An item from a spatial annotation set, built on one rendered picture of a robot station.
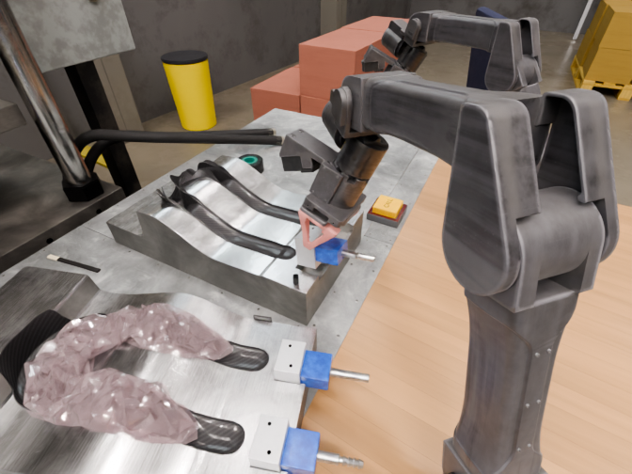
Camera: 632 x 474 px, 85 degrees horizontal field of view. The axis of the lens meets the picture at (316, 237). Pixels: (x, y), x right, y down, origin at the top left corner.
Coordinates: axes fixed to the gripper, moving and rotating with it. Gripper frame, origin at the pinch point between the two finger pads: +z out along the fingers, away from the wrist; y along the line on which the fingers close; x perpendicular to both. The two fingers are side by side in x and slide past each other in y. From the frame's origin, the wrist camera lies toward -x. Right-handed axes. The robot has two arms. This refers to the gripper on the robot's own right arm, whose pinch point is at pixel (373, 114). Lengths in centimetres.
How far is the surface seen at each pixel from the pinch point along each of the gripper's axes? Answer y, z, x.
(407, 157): -4.3, 7.4, 18.2
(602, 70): -330, -66, 267
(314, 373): 75, 12, -5
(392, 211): 30.7, 7.9, 9.4
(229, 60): -325, 127, -95
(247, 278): 58, 19, -17
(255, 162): 9.3, 26.2, -24.0
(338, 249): 58, 4, -7
